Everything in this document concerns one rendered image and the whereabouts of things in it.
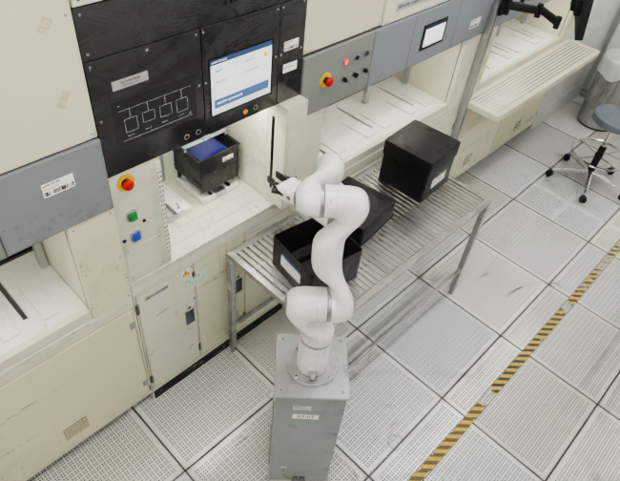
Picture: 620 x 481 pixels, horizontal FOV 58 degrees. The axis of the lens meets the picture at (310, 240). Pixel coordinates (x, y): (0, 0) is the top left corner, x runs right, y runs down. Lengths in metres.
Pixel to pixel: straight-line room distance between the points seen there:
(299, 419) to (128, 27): 1.49
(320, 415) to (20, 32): 1.59
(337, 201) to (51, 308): 1.20
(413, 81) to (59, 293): 2.43
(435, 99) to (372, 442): 2.03
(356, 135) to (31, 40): 1.92
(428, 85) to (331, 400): 2.18
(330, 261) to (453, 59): 2.03
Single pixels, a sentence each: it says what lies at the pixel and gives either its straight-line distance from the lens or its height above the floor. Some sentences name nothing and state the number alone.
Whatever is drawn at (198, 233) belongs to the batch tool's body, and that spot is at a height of 0.87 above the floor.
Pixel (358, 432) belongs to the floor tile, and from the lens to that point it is 2.93.
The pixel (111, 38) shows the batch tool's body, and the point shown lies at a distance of 1.75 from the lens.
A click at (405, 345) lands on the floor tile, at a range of 3.26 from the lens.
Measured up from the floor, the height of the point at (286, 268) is 0.83.
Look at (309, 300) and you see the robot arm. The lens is 1.83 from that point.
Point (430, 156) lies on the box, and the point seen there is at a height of 1.01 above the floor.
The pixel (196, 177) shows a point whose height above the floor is 1.01.
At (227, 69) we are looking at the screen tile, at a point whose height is 1.63.
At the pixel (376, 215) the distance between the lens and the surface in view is 2.65.
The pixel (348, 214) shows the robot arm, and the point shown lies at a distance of 1.65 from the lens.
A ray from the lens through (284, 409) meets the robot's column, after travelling 2.20.
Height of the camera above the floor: 2.59
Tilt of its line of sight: 44 degrees down
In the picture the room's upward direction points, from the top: 7 degrees clockwise
